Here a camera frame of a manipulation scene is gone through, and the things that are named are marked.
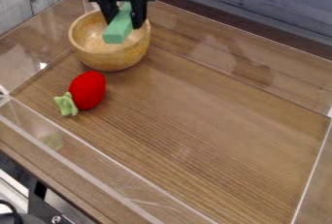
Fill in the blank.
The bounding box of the green rectangular block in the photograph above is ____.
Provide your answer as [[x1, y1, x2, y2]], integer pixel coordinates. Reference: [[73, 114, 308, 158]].
[[104, 2, 134, 44]]

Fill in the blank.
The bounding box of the brown wooden bowl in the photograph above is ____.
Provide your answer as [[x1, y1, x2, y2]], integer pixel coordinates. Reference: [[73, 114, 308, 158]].
[[67, 10, 152, 72]]

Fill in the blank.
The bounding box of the red plush strawberry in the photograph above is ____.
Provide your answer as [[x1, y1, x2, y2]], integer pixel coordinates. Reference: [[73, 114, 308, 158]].
[[54, 71, 106, 116]]

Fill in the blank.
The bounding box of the clear acrylic tray wall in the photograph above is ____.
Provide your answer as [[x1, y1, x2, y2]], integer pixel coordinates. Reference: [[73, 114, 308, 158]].
[[0, 0, 332, 224]]

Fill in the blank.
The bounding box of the black table leg bracket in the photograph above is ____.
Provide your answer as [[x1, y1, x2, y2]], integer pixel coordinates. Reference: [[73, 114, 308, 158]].
[[27, 180, 74, 224]]

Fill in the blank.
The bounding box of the black cable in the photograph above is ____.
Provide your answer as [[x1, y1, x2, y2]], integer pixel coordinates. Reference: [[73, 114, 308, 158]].
[[0, 199, 23, 224]]

